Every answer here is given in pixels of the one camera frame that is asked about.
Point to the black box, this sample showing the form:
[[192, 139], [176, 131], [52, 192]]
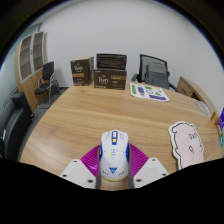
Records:
[[111, 61]]

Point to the tall brown cardboard box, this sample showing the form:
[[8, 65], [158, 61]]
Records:
[[81, 71]]

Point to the wide brown cardboard box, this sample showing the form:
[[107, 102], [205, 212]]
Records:
[[110, 79]]

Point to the black leather sofa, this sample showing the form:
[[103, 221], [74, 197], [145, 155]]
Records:
[[13, 126]]

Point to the wooden side desk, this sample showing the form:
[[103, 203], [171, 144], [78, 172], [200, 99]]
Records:
[[190, 88]]

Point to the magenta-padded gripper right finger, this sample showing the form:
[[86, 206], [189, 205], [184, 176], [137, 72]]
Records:
[[138, 160]]

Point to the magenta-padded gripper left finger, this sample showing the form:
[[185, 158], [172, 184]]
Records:
[[90, 160]]

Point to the black visitor chair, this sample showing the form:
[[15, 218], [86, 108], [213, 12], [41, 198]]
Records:
[[46, 75]]

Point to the small orange box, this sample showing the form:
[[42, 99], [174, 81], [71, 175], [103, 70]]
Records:
[[215, 118]]

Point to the pink pig-shaped mouse pad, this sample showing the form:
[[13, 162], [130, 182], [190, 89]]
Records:
[[186, 145]]

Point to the white and blue computer mouse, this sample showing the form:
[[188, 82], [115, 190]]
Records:
[[114, 156]]

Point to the wooden cabinet with glass doors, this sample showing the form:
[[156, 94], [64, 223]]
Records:
[[28, 66]]

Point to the black mesh office chair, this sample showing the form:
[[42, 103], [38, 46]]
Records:
[[143, 63]]

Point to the grey backpack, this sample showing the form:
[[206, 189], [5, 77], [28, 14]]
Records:
[[156, 75]]

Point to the white printed paper sheet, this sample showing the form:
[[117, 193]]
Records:
[[148, 92]]

